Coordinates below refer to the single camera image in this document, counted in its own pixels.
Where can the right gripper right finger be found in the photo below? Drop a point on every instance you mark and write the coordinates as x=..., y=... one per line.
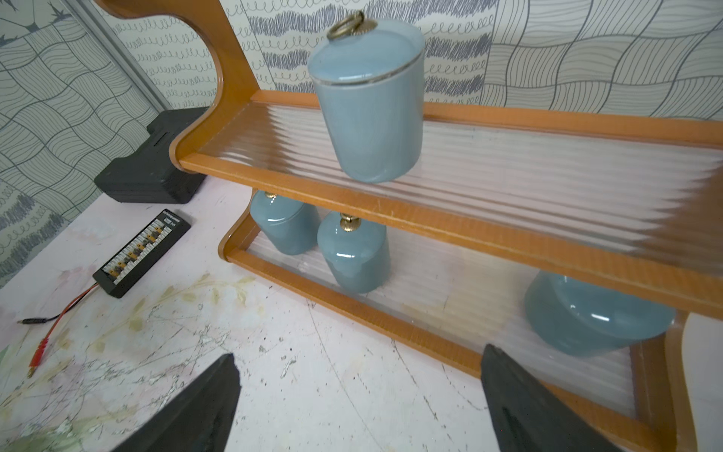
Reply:
x=528, y=417

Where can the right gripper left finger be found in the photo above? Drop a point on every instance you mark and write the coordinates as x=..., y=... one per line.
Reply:
x=200, y=418

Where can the blue canister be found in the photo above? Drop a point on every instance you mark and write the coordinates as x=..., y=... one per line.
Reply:
x=370, y=83
x=584, y=320
x=356, y=251
x=290, y=225

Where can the wooden three-tier shelf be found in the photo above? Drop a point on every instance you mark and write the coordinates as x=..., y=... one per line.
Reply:
x=266, y=140

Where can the black battery holder tray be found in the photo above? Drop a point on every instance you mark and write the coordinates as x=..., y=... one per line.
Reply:
x=140, y=254

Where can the red black test lead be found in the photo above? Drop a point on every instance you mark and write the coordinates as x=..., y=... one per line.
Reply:
x=37, y=358

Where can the black plastic tool case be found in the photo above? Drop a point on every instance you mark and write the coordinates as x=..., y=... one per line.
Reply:
x=148, y=175

